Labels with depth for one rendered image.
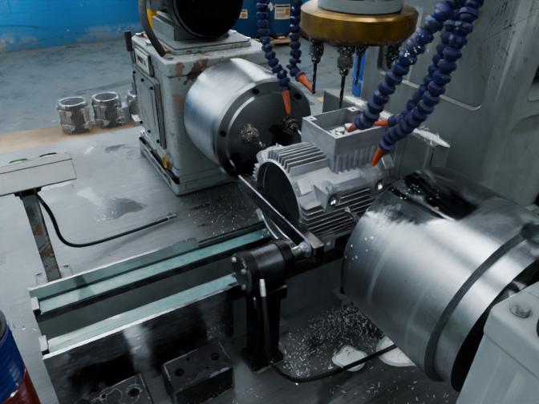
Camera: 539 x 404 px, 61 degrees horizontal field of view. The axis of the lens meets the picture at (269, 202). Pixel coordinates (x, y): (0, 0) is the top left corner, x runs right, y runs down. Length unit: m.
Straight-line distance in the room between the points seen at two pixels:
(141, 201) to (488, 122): 0.84
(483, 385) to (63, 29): 6.06
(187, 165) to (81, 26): 5.19
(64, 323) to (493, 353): 0.64
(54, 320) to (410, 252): 0.56
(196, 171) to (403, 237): 0.76
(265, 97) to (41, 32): 5.41
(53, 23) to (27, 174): 5.41
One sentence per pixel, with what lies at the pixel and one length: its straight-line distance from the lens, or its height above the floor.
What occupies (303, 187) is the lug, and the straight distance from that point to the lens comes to 0.74.
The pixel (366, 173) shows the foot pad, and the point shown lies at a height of 1.08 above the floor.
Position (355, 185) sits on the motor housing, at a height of 1.06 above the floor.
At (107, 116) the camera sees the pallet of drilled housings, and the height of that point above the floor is 0.24.
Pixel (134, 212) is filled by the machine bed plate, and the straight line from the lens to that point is 1.22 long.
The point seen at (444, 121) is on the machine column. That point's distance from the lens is 0.93.
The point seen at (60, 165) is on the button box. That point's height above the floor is 1.06.
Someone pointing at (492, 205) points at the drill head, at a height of 1.16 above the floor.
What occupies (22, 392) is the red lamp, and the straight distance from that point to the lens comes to 0.42.
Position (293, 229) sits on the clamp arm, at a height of 1.03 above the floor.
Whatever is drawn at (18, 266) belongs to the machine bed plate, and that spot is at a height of 0.80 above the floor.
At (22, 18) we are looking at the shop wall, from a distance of 6.23.
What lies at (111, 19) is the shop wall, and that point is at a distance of 6.39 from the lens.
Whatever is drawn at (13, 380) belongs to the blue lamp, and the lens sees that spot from 0.40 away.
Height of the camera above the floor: 1.46
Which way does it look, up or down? 33 degrees down
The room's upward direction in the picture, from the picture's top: 1 degrees clockwise
